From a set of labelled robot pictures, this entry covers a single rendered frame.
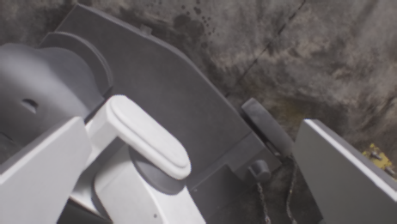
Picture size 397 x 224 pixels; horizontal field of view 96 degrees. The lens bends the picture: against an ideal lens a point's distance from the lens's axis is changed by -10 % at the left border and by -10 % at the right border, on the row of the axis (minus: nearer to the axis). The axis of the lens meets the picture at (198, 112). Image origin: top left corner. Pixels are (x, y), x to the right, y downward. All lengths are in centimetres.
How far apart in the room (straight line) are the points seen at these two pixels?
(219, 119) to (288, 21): 38
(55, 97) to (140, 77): 19
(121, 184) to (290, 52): 60
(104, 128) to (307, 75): 64
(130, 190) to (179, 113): 21
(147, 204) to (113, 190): 7
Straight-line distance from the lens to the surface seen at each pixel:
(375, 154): 111
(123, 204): 39
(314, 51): 76
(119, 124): 33
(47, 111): 34
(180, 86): 46
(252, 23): 65
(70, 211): 99
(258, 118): 54
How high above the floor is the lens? 61
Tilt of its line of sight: 67 degrees down
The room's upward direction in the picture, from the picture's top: 166 degrees clockwise
